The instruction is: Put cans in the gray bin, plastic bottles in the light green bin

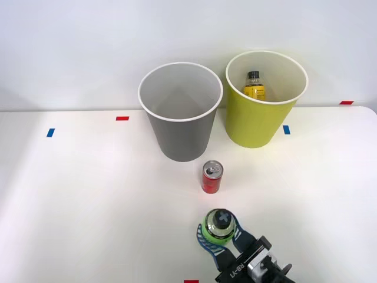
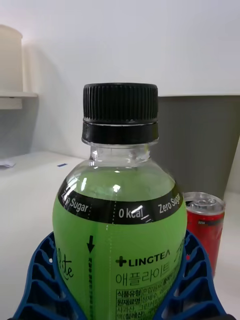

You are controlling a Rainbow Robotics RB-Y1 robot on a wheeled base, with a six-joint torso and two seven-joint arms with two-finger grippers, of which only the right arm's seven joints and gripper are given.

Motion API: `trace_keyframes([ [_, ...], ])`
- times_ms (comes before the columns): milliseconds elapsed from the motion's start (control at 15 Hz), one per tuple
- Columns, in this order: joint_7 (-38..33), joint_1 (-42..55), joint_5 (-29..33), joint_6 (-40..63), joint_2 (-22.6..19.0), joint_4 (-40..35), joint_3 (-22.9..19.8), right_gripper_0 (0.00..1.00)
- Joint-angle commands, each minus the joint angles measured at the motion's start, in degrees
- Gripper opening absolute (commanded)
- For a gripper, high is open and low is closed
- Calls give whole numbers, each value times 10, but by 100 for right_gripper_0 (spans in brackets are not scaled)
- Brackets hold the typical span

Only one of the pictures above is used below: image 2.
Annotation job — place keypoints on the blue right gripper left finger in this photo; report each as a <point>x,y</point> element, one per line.
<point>42,287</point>

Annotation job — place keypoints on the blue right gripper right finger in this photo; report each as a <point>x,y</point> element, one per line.
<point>197,285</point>

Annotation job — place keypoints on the green label plastic bottle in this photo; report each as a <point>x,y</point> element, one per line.
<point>120,215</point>

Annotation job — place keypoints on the red drink can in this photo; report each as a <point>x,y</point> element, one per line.
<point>206,225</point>

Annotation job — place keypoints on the white paper scrap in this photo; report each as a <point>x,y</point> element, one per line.
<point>7,163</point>

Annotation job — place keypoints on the grey plastic waste bin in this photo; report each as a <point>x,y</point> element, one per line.
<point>200,145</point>

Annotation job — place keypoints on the white cylindrical container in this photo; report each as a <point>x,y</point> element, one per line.
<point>10,60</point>

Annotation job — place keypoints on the white wall shelf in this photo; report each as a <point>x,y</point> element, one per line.
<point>15,98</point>

